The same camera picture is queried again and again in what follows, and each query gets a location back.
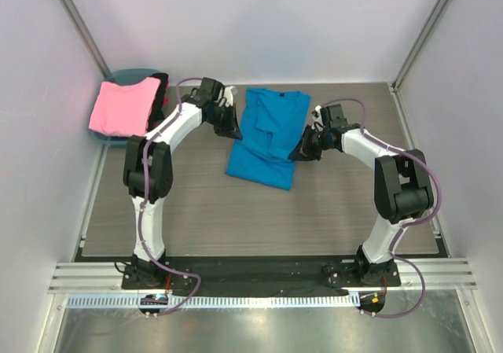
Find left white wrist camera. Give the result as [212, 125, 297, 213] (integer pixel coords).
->
[220, 86, 238, 107]

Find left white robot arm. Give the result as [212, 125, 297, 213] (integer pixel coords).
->
[122, 77, 242, 289]

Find blue t shirt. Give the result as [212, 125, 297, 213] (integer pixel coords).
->
[226, 88, 310, 191]

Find aluminium frame rail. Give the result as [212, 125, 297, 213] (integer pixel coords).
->
[48, 258, 477, 294]

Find teal plastic basin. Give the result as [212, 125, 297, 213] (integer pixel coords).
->
[88, 68, 169, 146]

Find pink folded t shirt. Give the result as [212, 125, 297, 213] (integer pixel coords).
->
[88, 77, 160, 137]

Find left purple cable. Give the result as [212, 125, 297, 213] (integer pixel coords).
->
[135, 76, 201, 317]

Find black and red folded clothes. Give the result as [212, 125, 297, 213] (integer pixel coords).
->
[147, 72, 169, 131]

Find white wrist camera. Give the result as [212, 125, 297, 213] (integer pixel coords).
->
[220, 86, 238, 107]
[311, 105, 324, 131]

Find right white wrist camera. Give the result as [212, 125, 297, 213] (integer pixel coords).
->
[311, 105, 324, 131]

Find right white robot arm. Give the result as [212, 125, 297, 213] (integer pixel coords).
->
[288, 99, 440, 285]

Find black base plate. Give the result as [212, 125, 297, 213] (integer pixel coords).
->
[115, 256, 401, 298]

